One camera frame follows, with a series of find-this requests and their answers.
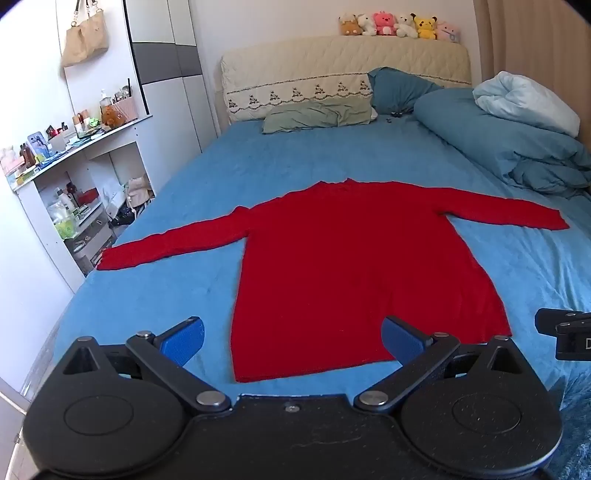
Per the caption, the red sweater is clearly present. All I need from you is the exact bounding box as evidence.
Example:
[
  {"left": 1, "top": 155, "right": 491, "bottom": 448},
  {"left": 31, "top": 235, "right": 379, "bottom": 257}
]
[{"left": 96, "top": 178, "right": 570, "bottom": 384}]

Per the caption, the white and grey wardrobe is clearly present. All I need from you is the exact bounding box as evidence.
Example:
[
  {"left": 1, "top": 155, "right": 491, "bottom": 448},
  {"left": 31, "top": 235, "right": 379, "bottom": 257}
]
[{"left": 124, "top": 0, "right": 219, "bottom": 154}]

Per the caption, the row of plush toys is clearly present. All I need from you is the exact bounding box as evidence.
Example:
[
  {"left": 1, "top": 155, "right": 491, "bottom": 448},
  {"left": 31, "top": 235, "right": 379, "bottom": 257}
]
[{"left": 338, "top": 10, "right": 463, "bottom": 44}]

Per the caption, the beige curtain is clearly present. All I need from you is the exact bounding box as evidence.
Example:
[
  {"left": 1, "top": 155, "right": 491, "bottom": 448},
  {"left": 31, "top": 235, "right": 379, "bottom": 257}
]
[{"left": 473, "top": 0, "right": 591, "bottom": 136}]

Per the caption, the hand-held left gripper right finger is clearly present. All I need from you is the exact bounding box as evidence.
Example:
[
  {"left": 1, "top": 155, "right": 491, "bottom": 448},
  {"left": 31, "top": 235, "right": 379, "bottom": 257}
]
[{"left": 353, "top": 316, "right": 532, "bottom": 414}]

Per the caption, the blue pillow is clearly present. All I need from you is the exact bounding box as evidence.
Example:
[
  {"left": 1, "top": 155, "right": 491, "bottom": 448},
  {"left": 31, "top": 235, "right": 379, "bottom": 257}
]
[{"left": 368, "top": 67, "right": 445, "bottom": 116}]

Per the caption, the white shelf unit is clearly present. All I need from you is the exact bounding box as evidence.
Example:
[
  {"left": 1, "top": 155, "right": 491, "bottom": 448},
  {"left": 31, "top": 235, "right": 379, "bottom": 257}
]
[{"left": 0, "top": 76, "right": 158, "bottom": 294}]

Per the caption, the orange bear figure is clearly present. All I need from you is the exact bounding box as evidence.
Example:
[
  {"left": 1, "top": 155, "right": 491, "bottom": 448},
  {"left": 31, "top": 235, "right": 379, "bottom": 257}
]
[{"left": 102, "top": 106, "right": 127, "bottom": 129}]

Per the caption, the blue duvet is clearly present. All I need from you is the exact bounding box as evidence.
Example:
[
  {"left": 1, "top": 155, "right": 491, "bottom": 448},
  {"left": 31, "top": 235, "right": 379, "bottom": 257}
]
[{"left": 413, "top": 85, "right": 591, "bottom": 199}]

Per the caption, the beige tote bag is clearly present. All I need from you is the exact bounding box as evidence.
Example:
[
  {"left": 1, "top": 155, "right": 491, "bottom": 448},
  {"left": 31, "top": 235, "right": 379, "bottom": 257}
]
[{"left": 61, "top": 0, "right": 110, "bottom": 68}]

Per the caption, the pale blue blanket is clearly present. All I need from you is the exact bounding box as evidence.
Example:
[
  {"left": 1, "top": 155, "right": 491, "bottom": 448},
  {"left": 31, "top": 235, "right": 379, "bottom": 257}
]
[{"left": 472, "top": 71, "right": 581, "bottom": 138}]

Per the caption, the cream quilted headboard cover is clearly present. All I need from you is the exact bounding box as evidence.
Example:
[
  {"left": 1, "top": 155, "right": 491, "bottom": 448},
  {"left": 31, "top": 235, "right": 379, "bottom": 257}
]
[{"left": 220, "top": 36, "right": 472, "bottom": 123}]

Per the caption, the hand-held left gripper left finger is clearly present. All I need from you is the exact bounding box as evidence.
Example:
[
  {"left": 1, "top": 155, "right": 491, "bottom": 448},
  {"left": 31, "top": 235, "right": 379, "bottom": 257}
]
[{"left": 62, "top": 316, "right": 232, "bottom": 414}]

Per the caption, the cardboard box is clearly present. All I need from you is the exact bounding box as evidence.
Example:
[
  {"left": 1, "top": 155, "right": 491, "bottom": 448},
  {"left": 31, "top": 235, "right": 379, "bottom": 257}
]
[{"left": 112, "top": 95, "right": 139, "bottom": 121}]

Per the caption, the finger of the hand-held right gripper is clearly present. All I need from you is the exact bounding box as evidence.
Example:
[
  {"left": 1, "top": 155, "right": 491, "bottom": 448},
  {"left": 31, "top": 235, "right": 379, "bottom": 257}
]
[{"left": 534, "top": 307, "right": 591, "bottom": 336}]

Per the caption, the green pillow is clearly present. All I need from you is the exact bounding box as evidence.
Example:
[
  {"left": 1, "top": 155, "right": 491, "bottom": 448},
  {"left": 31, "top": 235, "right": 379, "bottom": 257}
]
[{"left": 262, "top": 100, "right": 376, "bottom": 135}]

